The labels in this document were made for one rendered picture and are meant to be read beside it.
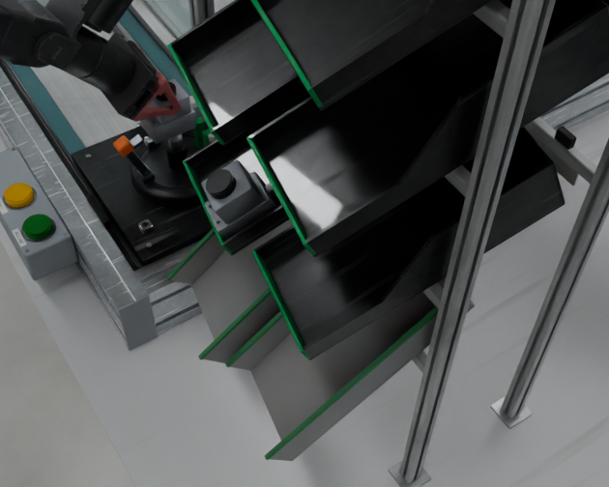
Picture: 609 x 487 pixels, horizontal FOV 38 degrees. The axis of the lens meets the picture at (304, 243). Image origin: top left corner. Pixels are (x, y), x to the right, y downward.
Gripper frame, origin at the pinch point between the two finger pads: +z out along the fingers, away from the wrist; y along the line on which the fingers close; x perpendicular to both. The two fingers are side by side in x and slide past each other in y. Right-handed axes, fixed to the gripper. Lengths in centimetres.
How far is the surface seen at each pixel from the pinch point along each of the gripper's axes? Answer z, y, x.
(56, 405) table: 1.3, -18.9, 39.0
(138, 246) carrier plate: 4.7, -9.1, 17.7
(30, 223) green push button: -2.3, 2.5, 26.0
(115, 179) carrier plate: 6.6, 4.1, 15.6
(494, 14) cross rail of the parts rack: -31, -49, -31
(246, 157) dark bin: -8.2, -23.2, -5.3
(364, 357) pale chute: 1.9, -45.5, 1.5
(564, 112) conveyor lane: 56, -17, -36
